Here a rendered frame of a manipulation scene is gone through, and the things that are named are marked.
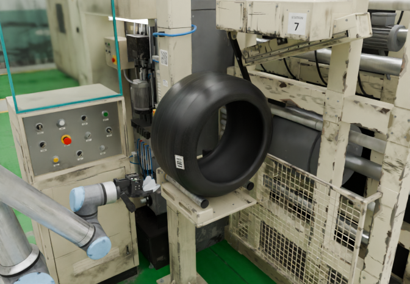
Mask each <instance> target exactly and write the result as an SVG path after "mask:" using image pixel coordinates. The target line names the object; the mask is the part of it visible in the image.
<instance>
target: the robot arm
mask: <svg viewBox="0 0 410 284"><path fill-rule="evenodd" d="M132 174H133V175H131V174H125V179H117V178H115V179H113V182H112V181H110V182H103V183H97V184H93V185H87V186H80V187H77V188H73V189H72V190H71V192H70V208H71V210H72V211H73V212H74V213H73V212H72V211H70V210H69V209H67V208H65V207H64V206H63V205H61V204H59V203H58V202H56V201H55V200H54V199H51V198H50V197H49V196H47V195H46V194H44V193H42V192H41V191H40V190H38V189H36V188H35V187H34V186H32V185H30V184H29V183H27V182H26V181H24V180H23V179H21V178H20V177H18V176H17V175H15V174H14V173H12V172H11V171H9V170H8V169H6V168H5V167H3V166H1V165H0V277H1V278H2V281H3V282H4V284H55V282H54V279H53V278H52V277H51V276H50V274H49V270H48V267H47V264H46V260H45V257H44V255H43V254H42V253H41V251H40V250H39V248H38V246H37V245H35V244H32V243H29V241H28V239H27V237H26V235H25V233H24V231H23V229H22V227H21V225H20V222H19V220H18V218H17V217H16V214H15V212H14V211H13V208H14V209H16V210H17V211H19V212H20V213H22V214H24V215H26V216H27V217H29V218H31V219H33V220H34V221H36V222H38V223H39V224H41V225H43V226H45V227H46V228H48V229H49V230H52V231H53V232H55V233H56V234H58V235H60V236H62V237H63V238H65V239H67V240H68V241H70V242H72V243H73V244H75V245H76V246H77V247H79V248H81V249H82V250H84V251H86V253H87V256H88V257H90V258H91V259H93V260H98V259H100V258H102V257H104V256H106V255H107V254H108V253H109V251H110V249H111V242H110V238H109V237H108V236H107V235H106V233H105V231H104V229H103V228H102V226H101V224H100V223H99V221H98V207H99V206H102V205H107V204H112V203H115V202H116V201H117V200H119V198H121V199H122V200H123V202H124V203H125V205H126V208H127V210H129V211H130V212H131V213H133V212H134V211H136V208H135V205H134V203H132V202H131V201H130V200H129V197H132V198H136V197H143V196H148V195H150V194H151V193H153V192H154V191H155V190H157V189H158V188H159V187H160V185H159V184H155V180H154V179H151V176H147V177H146V179H145V180H144V181H143V179H140V177H139V175H138V174H137V173H132ZM129 175H131V176H129Z"/></svg>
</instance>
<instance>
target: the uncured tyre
mask: <svg viewBox="0 0 410 284"><path fill-rule="evenodd" d="M224 105H225V107H226V127H225V131H224V133H223V135H222V137H221V139H220V141H219V142H218V144H217V145H216V146H215V147H214V149H213V150H212V151H210V152H209V153H208V154H207V155H205V156H204V157H202V158H199V159H197V146H198V141H199V138H200V135H201V132H202V130H203V128H204V126H205V125H206V123H207V121H208V120H209V118H210V117H211V116H212V115H213V114H214V113H215V112H216V111H217V110H218V109H219V108H221V107H222V106H224ZM272 133H273V121H272V112H271V109H270V105H269V103H268V100H267V98H266V97H265V95H264V94H263V92H261V90H260V89H258V87H257V86H255V85H254V84H253V83H251V82H250V81H248V80H246V79H243V78H239V77H236V76H232V75H229V74H225V73H221V72H218V71H202V72H197V73H193V74H190V75H188V76H186V77H184V78H182V79H181V80H179V81H178V82H176V83H175V84H174V85H173V86H172V87H171V88H170V89H169V90H168V91H167V92H166V93H165V95H164V96H163V98H162V99H161V101H160V102H159V105H158V106H157V108H156V111H155V113H154V116H153V120H152V124H151V147H152V150H153V154H154V156H155V158H156V161H157V162H158V164H159V166H160V167H161V169H162V170H163V171H164V172H165V173H166V174H167V175H168V176H170V177H171V178H172V179H173V180H175V181H176V182H177V183H178V184H180V185H181V186H182V187H184V188H185V189H186V190H187V191H189V192H191V193H193V194H197V195H199V196H204V197H218V196H223V195H225V194H228V193H231V192H233V191H234V190H236V189H238V188H240V187H241V186H242V185H244V184H245V183H247V181H249V180H250V179H251V178H252V177H253V176H254V175H255V173H257V171H258V170H259V168H260V167H261V165H262V164H263V162H264V160H265V158H266V156H267V153H268V150H269V148H270V144H271V141H272ZM175 155H178V156H181V157H183V161H184V169H180V168H177V167H176V160H175Z"/></svg>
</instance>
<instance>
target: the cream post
mask: <svg viewBox="0 0 410 284"><path fill-rule="evenodd" d="M156 13H157V33H158V32H160V31H165V34H180V33H184V32H189V31H191V0H156ZM158 48H159V70H160V93H161V99H162V98H163V96H164V95H165V93H166V92H167V91H168V90H169V89H170V88H171V87H172V86H173V85H174V84H175V83H176V82H178V81H179V80H181V79H182V78H184V77H186V76H188V75H190V74H192V34H187V35H181V36H177V37H168V36H164V37H159V36H158ZM160 49H161V50H164V51H167V54H168V66H165V65H162V64H161V62H160ZM163 80H166V81H168V86H167V87H166V86H165V85H163ZM167 220H168V242H169V254H170V277H171V282H172V281H173V280H175V284H188V282H190V284H196V241H195V225H193V224H192V223H191V222H190V221H189V220H188V219H187V218H186V217H185V216H184V215H183V214H182V213H180V212H179V211H178V210H177V209H176V208H175V207H174V206H172V205H171V204H170V203H169V202H168V201H167Z"/></svg>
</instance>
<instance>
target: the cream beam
mask: <svg viewBox="0 0 410 284"><path fill-rule="evenodd" d="M352 5H353V1H352V0H216V29H219V30H228V31H233V32H242V33H248V34H256V35H265V36H270V37H279V38H288V39H293V40H302V41H317V40H329V39H331V37H332V34H333V26H334V20H335V19H338V18H341V17H344V16H347V15H351V10H352ZM289 12H290V13H307V17H306V30H305V35H298V34H288V33H287V30H288V21H289Z"/></svg>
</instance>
